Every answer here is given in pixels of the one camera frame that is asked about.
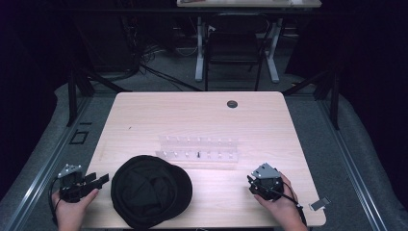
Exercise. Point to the white-legged desk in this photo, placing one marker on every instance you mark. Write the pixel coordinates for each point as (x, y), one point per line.
(250, 3)

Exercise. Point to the person's left hand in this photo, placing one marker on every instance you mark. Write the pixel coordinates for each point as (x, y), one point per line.
(72, 213)

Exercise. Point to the black hat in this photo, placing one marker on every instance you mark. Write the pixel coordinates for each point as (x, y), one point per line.
(149, 192)

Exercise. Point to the small grey metal clip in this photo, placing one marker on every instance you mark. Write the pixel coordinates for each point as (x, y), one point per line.
(320, 204)

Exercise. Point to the round dark table grommet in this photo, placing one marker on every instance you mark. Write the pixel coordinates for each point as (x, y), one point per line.
(232, 104)

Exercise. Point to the grey aluminium rail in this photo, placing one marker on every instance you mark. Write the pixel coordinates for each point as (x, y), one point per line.
(41, 173)
(349, 160)

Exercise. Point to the clear acrylic peg rack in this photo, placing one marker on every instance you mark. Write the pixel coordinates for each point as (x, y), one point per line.
(198, 150)

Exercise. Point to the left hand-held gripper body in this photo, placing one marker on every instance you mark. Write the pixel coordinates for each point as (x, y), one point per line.
(72, 186)

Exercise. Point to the black metal stand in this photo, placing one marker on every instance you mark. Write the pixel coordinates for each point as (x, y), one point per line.
(73, 96)
(334, 99)

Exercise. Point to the person's right hand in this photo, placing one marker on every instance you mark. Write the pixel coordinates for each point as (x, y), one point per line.
(282, 210)

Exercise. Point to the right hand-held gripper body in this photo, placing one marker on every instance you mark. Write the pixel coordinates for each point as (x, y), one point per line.
(267, 184)

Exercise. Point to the black chair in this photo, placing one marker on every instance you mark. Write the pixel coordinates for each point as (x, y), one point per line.
(232, 45)

